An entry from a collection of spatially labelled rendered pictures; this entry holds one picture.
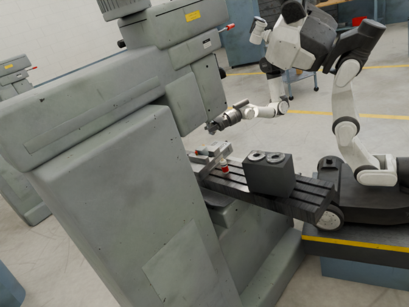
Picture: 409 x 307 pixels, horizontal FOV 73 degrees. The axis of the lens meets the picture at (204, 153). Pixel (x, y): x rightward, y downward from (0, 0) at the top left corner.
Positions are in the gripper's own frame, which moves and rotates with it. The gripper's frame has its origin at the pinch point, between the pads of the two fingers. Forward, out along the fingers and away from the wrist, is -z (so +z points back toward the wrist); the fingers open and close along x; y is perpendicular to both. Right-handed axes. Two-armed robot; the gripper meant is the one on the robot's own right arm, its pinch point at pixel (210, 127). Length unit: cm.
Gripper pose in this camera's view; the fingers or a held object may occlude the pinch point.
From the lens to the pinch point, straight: 158.9
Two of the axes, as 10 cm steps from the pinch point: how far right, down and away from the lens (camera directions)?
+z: 8.6, -4.4, 2.5
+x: 4.2, 3.4, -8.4
